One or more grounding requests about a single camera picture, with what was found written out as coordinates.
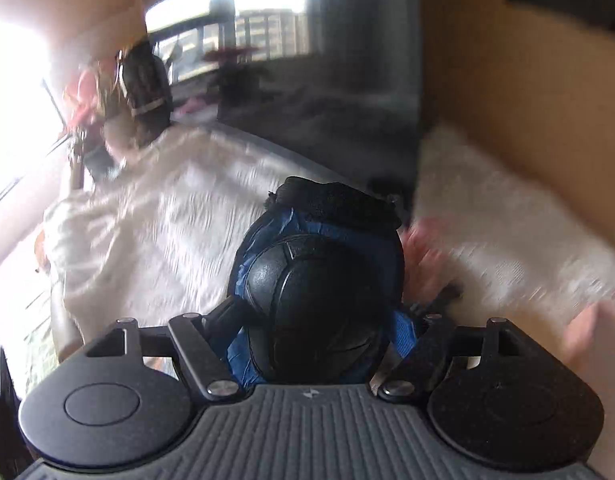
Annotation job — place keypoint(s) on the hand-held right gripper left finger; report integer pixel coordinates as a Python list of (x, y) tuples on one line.
[(197, 347)]

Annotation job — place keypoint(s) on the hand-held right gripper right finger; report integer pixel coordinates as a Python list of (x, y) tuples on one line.
[(403, 332)]

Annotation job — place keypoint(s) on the blue and black knee pad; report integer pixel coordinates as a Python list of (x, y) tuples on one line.
[(312, 290)]

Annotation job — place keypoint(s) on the white fringed blanket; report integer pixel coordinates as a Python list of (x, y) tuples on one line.
[(162, 210)]

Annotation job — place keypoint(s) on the dark grey sofa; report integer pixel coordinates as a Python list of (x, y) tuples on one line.
[(347, 85)]

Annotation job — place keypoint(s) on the black backpack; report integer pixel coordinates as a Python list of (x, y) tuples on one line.
[(145, 90)]

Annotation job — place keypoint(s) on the dark potted plant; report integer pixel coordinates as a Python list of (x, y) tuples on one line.
[(235, 75)]

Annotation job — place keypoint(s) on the red flower decoration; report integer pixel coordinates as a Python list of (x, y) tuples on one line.
[(87, 95)]

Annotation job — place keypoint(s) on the balcony railing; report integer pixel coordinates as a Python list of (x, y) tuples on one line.
[(187, 45)]

